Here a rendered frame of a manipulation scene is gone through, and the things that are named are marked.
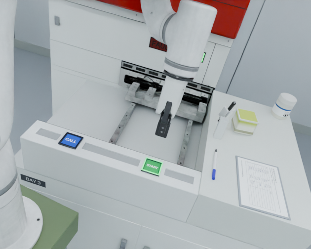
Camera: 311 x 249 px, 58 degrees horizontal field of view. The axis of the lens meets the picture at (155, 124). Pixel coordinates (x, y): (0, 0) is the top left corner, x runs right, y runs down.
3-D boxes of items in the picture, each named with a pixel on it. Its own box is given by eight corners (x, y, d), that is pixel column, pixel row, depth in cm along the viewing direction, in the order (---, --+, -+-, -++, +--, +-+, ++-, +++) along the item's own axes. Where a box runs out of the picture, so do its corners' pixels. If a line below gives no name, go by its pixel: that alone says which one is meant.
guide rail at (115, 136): (136, 97, 137) (137, 92, 135) (140, 98, 137) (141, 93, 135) (96, 167, 98) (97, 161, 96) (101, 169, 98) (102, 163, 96)
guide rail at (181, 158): (189, 113, 135) (191, 108, 134) (193, 114, 135) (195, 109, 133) (170, 191, 96) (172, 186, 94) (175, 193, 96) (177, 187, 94)
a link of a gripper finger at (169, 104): (171, 89, 67) (170, 97, 72) (161, 118, 65) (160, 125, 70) (175, 90, 67) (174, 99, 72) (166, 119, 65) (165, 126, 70)
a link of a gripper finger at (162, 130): (161, 111, 72) (155, 133, 75) (159, 115, 69) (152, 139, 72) (173, 115, 72) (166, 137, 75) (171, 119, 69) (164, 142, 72)
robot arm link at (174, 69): (168, 53, 71) (165, 64, 72) (162, 60, 63) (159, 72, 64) (200, 62, 70) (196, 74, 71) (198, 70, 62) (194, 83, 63)
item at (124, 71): (119, 83, 139) (121, 66, 133) (205, 109, 136) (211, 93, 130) (118, 85, 137) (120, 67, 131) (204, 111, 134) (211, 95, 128)
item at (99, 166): (39, 150, 99) (36, 119, 90) (189, 199, 95) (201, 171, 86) (23, 168, 91) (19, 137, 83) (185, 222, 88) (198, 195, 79)
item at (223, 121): (212, 127, 105) (224, 98, 97) (222, 131, 105) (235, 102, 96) (211, 137, 100) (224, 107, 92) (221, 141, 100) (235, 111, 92)
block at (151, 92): (148, 91, 132) (149, 86, 130) (155, 93, 132) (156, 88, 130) (143, 100, 126) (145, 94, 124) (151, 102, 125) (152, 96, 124)
